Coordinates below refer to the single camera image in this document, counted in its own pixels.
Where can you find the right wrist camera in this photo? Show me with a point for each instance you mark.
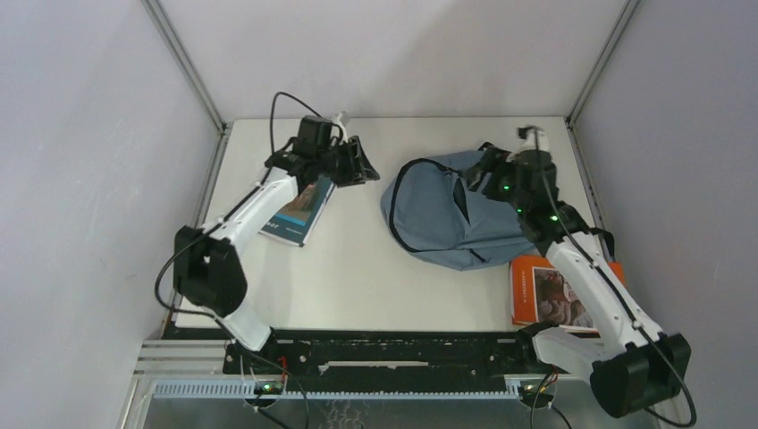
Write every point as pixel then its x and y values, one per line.
pixel 532 138

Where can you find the orange Good Morning book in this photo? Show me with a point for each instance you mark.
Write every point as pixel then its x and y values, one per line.
pixel 575 296

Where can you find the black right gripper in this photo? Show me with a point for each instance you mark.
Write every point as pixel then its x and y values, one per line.
pixel 495 161

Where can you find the white slotted cable duct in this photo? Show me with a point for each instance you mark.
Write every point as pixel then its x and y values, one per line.
pixel 237 389

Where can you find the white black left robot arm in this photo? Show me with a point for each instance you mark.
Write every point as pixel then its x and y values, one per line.
pixel 207 266

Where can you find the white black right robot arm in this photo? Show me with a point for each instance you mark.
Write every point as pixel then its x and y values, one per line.
pixel 634 365

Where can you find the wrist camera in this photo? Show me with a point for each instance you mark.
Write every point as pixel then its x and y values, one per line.
pixel 318 133
pixel 532 138

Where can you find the aluminium frame post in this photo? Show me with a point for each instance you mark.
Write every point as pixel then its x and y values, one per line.
pixel 181 55
pixel 609 47

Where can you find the blue student backpack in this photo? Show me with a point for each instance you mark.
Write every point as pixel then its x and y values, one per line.
pixel 431 214

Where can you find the left aluminium frame post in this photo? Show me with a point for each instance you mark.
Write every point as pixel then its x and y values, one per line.
pixel 181 55

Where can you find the teal hardcover book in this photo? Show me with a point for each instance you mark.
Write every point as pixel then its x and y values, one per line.
pixel 294 223

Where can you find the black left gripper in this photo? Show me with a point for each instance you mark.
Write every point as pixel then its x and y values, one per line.
pixel 358 171

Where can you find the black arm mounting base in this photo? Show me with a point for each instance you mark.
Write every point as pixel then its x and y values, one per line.
pixel 373 360

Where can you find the right aluminium frame post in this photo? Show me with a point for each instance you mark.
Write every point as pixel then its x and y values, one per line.
pixel 609 47

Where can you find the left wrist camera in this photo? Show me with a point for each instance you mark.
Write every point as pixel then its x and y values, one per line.
pixel 318 133

